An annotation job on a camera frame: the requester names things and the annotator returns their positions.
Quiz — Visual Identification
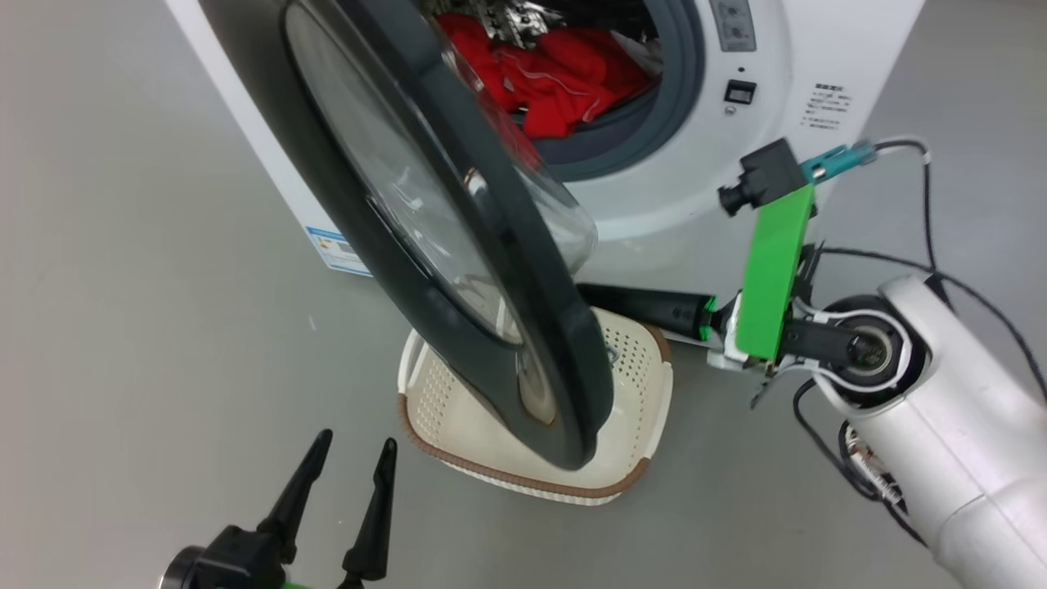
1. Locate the dark grey glass washer door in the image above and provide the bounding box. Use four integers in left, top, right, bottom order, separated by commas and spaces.
199, 0, 615, 472

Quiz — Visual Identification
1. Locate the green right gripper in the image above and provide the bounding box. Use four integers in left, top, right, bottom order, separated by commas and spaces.
577, 184, 829, 374

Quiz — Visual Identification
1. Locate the grey warning sticker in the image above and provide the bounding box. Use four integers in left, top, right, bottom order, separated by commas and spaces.
708, 0, 758, 52

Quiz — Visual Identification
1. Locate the cream perforated laundry basket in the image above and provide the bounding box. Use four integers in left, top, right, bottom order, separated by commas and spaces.
397, 306, 675, 507

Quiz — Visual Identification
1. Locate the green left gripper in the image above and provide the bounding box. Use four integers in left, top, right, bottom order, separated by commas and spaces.
258, 429, 399, 589

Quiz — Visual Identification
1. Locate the blue energy label sticker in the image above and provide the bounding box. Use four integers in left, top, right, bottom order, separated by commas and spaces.
304, 224, 371, 277

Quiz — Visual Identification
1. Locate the white front-load washing machine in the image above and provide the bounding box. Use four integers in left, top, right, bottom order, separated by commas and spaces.
164, 0, 927, 279

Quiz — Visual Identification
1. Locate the thin black cable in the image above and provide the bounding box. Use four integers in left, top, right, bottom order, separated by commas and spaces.
871, 137, 1047, 403
791, 378, 930, 547

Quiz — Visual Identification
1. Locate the teal camera cable connector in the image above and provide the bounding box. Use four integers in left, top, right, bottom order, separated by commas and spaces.
800, 140, 878, 184

